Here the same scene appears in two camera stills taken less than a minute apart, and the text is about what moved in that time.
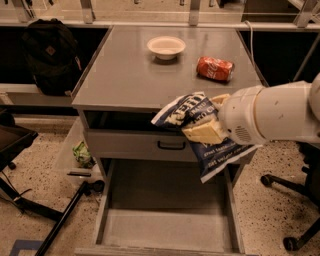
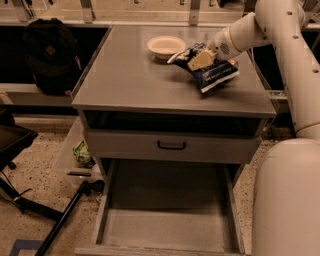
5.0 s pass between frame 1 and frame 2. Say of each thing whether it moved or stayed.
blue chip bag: moved
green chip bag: stayed
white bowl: stayed
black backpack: stayed
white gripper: moved
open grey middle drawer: stayed
